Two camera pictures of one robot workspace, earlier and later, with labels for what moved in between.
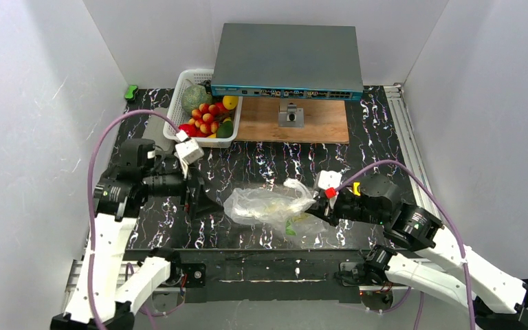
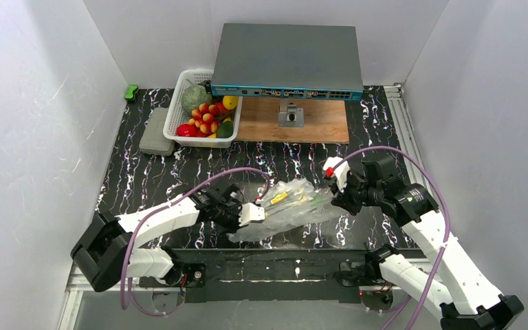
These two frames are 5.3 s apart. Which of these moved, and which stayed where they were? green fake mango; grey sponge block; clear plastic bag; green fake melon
Moved: clear plastic bag
Stayed: green fake melon; grey sponge block; green fake mango
